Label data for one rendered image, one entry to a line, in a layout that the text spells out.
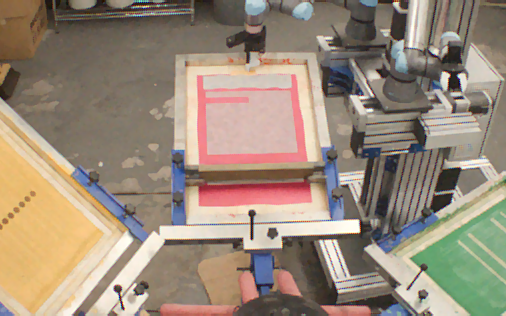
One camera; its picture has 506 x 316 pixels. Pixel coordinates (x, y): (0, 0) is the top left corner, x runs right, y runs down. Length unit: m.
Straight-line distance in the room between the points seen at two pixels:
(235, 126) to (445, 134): 0.85
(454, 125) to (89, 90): 3.01
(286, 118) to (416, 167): 0.86
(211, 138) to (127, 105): 2.26
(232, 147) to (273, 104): 0.26
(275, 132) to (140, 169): 1.76
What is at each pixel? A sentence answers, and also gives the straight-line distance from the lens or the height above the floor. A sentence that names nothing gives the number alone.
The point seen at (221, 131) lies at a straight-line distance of 2.59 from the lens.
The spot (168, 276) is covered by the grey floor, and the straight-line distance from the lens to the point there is 3.59.
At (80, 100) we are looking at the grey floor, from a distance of 4.90.
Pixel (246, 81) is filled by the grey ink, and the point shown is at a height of 1.24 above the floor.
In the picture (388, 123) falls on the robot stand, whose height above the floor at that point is 1.15.
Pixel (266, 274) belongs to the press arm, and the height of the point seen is 1.06.
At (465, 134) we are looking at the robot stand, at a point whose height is 1.16.
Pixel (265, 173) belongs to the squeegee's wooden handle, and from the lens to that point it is 2.40.
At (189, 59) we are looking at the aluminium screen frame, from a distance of 2.77.
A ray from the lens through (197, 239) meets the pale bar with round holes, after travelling 2.27.
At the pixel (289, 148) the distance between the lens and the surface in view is 2.56.
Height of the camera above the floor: 2.75
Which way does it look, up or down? 40 degrees down
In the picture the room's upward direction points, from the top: 3 degrees clockwise
